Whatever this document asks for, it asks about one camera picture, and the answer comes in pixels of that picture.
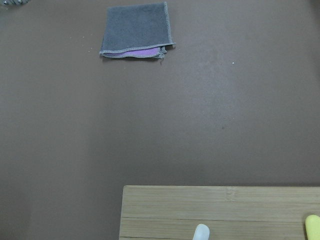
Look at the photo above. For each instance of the yellow plastic knife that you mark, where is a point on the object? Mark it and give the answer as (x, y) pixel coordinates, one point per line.
(312, 227)

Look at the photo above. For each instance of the grey folded cloth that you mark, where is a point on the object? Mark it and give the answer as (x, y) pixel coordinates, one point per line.
(141, 31)

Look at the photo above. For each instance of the white ceramic spoon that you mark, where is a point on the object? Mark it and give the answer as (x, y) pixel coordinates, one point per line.
(202, 232)

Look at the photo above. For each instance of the bamboo cutting board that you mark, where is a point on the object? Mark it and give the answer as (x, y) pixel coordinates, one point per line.
(230, 212)

